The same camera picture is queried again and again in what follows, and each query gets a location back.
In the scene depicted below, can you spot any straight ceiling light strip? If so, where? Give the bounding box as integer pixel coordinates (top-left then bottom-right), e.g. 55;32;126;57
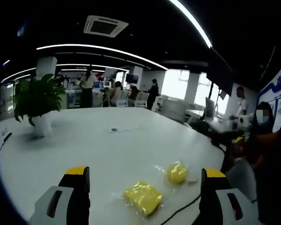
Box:
170;0;213;48

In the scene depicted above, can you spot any blue white wall board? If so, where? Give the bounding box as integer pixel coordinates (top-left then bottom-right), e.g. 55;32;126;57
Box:
257;62;281;134

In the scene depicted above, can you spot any square yellow silicone block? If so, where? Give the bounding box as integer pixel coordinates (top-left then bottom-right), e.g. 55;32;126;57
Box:
124;180;163;216

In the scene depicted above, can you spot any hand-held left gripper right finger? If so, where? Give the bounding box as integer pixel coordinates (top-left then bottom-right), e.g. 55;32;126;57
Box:
198;168;262;225

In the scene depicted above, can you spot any green potted plant white pot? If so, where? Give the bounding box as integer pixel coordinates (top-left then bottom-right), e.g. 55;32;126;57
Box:
13;74;66;138

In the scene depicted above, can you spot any round yellow silicone block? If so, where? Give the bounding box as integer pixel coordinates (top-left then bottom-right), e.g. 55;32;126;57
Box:
166;163;189;185

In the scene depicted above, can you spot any grey desk monitor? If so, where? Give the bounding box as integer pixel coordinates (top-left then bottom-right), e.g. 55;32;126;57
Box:
205;97;217;120

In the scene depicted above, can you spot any round yellow sponge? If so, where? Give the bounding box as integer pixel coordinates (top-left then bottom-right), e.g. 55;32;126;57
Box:
154;160;200;187

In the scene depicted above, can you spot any person's dark navy shirt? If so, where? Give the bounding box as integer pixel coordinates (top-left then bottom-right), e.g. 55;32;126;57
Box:
255;126;281;225

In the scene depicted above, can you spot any ceiling air conditioner vent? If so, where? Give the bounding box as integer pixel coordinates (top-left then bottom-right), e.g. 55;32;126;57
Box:
83;15;129;38

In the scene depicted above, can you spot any large black screen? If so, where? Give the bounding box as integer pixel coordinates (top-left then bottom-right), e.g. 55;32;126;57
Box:
206;46;235;97

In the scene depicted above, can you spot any hanging grey screen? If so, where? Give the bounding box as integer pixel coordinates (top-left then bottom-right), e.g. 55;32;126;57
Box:
104;67;118;79

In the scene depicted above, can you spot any hanging dark screen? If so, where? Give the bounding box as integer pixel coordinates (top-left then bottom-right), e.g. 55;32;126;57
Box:
126;74;139;84

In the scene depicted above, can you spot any white office chair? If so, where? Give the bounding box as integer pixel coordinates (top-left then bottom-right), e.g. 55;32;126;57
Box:
116;90;131;107
134;91;150;108

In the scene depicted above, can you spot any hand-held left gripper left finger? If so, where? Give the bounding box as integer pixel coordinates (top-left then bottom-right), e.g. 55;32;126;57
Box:
28;165;91;225

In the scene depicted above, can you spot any black cable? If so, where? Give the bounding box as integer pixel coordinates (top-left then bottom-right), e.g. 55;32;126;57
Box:
160;194;201;225

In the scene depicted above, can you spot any curved ceiling light strip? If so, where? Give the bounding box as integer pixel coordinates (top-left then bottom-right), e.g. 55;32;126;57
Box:
36;44;169;70

